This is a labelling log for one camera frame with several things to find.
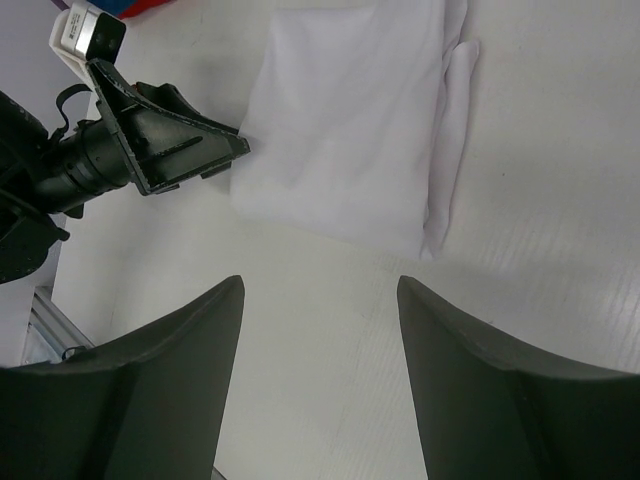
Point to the folded blue t shirt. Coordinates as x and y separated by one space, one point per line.
118 8

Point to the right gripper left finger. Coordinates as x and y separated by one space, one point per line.
147 405

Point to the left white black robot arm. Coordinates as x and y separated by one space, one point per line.
27 232

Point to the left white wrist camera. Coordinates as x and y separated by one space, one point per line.
84 32

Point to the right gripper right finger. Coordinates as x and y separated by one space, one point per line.
491 406

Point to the white t shirt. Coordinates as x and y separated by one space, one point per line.
357 123

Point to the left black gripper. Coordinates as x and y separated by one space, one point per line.
148 136

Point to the aluminium mounting rail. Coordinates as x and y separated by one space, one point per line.
51 336

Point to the folded red t shirt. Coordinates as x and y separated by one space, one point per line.
147 7

